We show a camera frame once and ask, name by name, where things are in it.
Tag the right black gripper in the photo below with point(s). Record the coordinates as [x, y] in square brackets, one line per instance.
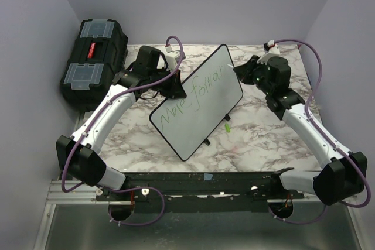
[243, 71]

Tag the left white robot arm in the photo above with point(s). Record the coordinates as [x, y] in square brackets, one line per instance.
[78, 154]

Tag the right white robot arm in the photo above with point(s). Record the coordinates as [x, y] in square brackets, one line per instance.
[343, 172]

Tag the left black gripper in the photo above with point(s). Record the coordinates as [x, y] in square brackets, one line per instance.
[176, 90]

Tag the black plastic toolbox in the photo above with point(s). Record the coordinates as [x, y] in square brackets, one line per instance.
[98, 54]

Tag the black mounting rail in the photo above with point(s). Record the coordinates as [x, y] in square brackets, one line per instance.
[187, 192]

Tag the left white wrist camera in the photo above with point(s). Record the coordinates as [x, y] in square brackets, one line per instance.
[172, 57]

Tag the blue tape piece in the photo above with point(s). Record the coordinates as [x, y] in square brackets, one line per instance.
[207, 176]

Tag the aluminium frame rail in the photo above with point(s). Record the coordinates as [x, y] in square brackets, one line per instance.
[257, 142]

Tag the white whiteboard black frame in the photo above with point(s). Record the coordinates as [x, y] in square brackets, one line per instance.
[213, 90]

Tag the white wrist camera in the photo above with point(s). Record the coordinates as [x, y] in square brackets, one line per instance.
[172, 57]
[271, 50]

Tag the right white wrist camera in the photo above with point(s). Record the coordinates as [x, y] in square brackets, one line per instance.
[271, 50]

